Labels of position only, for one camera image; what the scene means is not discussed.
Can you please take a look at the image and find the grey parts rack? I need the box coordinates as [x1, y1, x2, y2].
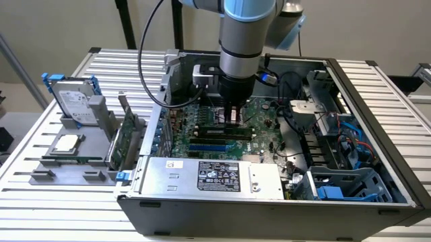
[30, 95, 150, 187]

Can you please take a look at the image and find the small black box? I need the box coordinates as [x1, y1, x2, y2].
[0, 127, 17, 152]

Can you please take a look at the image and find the blue flat wire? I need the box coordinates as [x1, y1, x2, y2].
[338, 120, 377, 162]

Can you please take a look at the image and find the black looped wire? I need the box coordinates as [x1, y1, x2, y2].
[277, 71, 306, 102]

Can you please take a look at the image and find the silver hard disk blue carrier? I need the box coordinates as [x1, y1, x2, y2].
[42, 72, 105, 127]

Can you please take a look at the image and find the blue disk bay latch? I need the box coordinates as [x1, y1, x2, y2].
[318, 186, 345, 201]

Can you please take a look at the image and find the green RAM stick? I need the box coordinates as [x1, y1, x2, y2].
[41, 155, 105, 162]
[201, 127, 255, 135]

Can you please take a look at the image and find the blue expansion slot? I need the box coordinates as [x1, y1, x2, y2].
[187, 143, 229, 154]

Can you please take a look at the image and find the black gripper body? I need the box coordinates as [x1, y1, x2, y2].
[219, 75, 257, 108]

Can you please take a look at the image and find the grey slanted metal bar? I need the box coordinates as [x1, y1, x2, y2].
[0, 32, 50, 110]

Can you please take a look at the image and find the black bracket block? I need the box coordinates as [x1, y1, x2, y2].
[388, 75, 422, 95]

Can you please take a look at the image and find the black stand pole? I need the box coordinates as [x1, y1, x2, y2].
[114, 0, 138, 50]
[171, 0, 185, 50]

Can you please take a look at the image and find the blue card retainer strip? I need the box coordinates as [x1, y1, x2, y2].
[151, 108, 170, 156]

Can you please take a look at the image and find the red wire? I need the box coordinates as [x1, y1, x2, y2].
[346, 139, 374, 158]

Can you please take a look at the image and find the black expansion slot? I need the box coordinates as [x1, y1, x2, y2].
[190, 139, 227, 145]

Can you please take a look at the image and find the silver metal bracket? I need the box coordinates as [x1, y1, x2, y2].
[289, 99, 319, 120]

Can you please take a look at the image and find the green graphics card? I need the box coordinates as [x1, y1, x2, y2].
[107, 92, 146, 171]

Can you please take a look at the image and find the silver CPU chip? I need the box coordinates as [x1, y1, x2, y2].
[55, 135, 85, 152]

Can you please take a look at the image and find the metal slat table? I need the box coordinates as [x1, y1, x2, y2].
[0, 47, 431, 242]

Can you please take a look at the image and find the black camera cable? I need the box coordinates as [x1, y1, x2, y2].
[138, 0, 207, 109]

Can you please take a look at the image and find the thin black cable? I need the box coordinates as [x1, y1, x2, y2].
[295, 24, 303, 56]

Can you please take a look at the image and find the grey blue disk bay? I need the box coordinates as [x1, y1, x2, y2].
[307, 165, 396, 203]

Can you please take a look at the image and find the grey metal drive cage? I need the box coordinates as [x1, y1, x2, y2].
[302, 70, 356, 135]

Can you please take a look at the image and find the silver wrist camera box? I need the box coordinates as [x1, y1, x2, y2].
[191, 64, 225, 89]

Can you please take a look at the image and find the black open PC case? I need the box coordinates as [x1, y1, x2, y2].
[114, 49, 431, 239]

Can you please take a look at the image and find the green motherboard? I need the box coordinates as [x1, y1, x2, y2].
[169, 97, 307, 177]

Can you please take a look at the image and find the CPU socket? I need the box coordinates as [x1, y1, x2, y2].
[210, 107, 230, 126]

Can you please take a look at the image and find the silver power supply unit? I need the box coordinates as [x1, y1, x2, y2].
[133, 156, 287, 201]

